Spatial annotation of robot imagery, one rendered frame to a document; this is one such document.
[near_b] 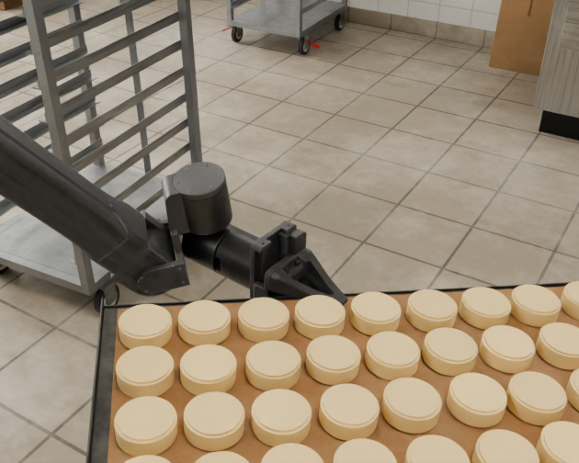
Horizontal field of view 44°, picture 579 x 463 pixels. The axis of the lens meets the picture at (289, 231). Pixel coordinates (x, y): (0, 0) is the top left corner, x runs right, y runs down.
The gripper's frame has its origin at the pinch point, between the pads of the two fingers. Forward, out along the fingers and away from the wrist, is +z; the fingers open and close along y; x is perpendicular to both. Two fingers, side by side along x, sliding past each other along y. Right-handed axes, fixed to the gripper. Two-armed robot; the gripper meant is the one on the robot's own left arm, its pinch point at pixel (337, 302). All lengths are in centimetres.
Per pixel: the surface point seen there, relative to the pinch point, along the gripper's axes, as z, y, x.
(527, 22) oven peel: -88, 66, -331
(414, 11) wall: -165, 80, -352
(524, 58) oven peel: -85, 84, -329
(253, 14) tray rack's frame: -238, 83, -286
